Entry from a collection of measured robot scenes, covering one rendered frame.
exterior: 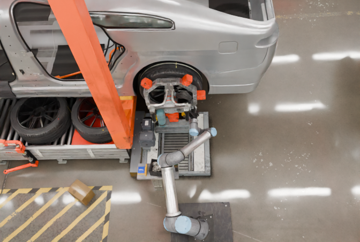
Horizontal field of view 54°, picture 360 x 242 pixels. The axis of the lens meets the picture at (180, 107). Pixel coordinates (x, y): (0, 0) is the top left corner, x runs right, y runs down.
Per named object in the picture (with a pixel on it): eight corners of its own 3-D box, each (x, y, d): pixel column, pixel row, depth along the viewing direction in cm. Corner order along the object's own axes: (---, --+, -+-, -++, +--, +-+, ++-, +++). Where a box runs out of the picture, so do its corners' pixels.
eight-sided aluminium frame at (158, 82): (197, 107, 390) (196, 76, 344) (197, 112, 386) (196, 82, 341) (148, 108, 393) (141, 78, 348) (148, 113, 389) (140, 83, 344)
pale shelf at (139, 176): (179, 164, 371) (178, 163, 368) (178, 179, 362) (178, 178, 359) (138, 164, 374) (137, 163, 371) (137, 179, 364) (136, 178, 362)
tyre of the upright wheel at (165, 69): (214, 71, 377) (164, 44, 344) (215, 89, 364) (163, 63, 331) (177, 98, 421) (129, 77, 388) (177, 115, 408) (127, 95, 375)
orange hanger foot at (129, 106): (137, 96, 410) (132, 77, 382) (133, 135, 382) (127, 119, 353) (123, 96, 411) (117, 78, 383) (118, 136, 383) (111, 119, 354)
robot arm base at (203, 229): (208, 238, 321) (201, 236, 315) (193, 241, 333) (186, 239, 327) (208, 217, 331) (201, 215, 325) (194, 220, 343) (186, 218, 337)
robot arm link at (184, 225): (197, 236, 318) (184, 233, 308) (185, 234, 330) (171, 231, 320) (201, 219, 324) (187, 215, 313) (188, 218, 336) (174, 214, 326)
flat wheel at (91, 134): (125, 91, 446) (121, 80, 427) (136, 135, 411) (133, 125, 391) (73, 105, 440) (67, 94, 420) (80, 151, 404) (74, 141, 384)
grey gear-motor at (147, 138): (158, 123, 440) (155, 107, 411) (157, 153, 417) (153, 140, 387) (144, 123, 441) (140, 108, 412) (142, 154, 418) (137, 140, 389)
